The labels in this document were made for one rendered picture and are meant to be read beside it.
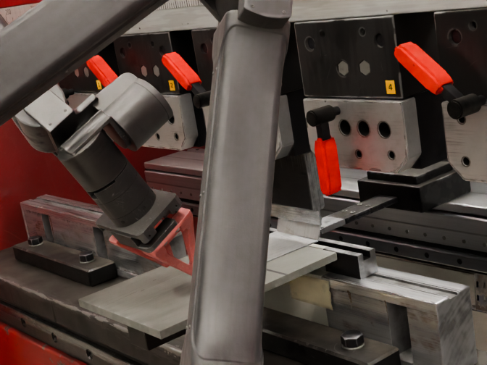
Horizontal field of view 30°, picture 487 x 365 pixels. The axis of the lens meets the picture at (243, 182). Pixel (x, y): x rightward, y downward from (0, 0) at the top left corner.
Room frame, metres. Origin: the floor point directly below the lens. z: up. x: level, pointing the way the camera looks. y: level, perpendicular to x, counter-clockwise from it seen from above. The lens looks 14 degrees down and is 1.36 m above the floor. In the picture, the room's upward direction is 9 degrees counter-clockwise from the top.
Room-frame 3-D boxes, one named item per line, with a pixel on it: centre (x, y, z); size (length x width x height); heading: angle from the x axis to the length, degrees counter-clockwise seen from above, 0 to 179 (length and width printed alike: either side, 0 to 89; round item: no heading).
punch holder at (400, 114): (0.99, -0.16, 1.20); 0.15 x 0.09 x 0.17; 37
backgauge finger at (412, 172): (1.23, -0.18, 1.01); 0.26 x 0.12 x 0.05; 127
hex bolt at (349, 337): (0.99, -0.10, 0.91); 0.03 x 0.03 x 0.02
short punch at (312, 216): (1.13, -0.06, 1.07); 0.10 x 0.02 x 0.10; 37
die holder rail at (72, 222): (1.58, 0.27, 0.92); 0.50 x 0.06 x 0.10; 37
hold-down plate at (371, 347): (1.07, -0.04, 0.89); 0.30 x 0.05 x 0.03; 37
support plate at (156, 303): (1.05, 0.06, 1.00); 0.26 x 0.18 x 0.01; 127
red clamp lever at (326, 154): (0.97, -0.10, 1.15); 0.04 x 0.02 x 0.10; 127
